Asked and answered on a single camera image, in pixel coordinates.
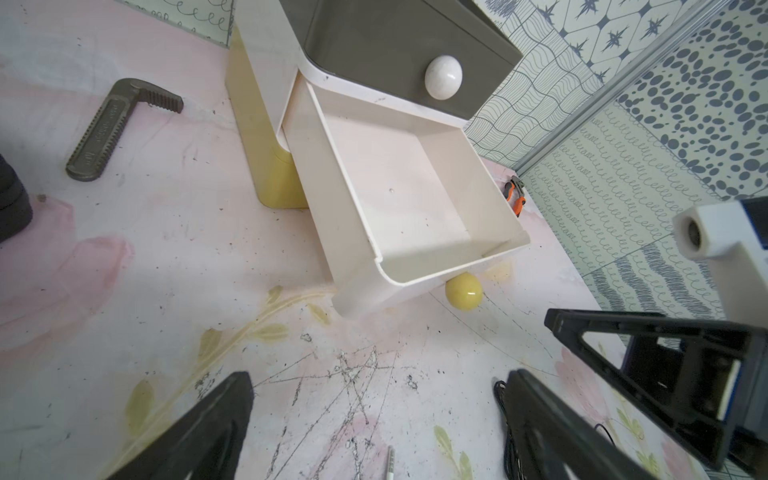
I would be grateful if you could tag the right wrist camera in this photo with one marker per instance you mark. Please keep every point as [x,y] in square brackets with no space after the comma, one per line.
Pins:
[731,237]

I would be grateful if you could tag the orange handled pliers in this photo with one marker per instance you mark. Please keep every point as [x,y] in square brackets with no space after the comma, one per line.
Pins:
[513,191]

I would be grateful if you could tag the grey top drawer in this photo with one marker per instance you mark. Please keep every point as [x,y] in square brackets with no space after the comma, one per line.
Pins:
[390,48]

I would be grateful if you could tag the black plastic tool case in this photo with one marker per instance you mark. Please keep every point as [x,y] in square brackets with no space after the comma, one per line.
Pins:
[16,210]

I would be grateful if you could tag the black earphones small bundle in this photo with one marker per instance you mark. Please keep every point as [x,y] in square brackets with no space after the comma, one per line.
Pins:
[507,432]

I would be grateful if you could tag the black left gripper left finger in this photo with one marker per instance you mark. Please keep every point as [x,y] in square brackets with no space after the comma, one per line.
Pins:
[205,443]

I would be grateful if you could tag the dark grey hex wrench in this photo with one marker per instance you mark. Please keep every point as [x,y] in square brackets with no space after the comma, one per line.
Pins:
[92,154]

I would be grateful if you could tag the white earphones middle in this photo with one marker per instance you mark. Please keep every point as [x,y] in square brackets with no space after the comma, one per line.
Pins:
[390,465]

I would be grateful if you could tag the yellow white drawer cabinet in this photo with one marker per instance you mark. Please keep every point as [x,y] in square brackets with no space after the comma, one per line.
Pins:
[272,44]

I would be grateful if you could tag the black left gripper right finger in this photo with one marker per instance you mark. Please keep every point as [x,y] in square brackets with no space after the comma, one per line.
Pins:
[548,440]

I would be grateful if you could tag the white drawer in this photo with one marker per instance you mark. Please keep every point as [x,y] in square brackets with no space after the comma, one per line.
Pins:
[401,204]

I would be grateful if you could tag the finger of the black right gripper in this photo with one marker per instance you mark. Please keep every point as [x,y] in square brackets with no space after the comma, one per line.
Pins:
[703,382]

